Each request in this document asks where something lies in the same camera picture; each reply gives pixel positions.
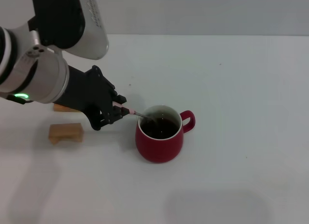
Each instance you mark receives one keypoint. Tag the dark coffee liquid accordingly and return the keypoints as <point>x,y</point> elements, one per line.
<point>161,130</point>

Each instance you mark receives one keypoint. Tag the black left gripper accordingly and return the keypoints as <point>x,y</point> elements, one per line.
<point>82,91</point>

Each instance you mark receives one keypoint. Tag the red ceramic cup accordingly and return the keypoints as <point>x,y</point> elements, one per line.
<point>157,151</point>

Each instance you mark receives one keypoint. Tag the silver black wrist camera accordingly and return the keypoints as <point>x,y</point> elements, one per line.
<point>72,23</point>

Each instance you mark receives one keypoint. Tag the plain notched wooden block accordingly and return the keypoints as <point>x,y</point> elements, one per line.
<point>65,132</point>

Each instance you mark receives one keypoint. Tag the wooden block with orange stain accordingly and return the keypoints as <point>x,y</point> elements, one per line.
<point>62,108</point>

